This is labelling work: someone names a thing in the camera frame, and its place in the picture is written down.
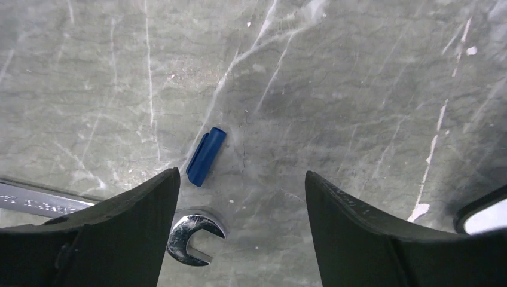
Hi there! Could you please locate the silver open-end wrench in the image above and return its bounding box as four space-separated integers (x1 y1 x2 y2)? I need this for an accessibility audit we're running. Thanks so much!
1 179 228 267

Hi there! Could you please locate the blue marker cap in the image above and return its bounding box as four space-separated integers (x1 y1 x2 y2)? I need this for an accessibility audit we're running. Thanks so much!
186 127 227 187

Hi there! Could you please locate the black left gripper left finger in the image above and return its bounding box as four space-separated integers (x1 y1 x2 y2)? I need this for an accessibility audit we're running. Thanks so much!
1 168 181 286

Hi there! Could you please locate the white whiteboard black frame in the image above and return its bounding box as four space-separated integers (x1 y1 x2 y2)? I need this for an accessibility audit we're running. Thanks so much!
453 185 506 235

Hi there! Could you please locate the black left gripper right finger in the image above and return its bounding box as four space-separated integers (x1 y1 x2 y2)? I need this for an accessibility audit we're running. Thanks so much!
305 171 506 286

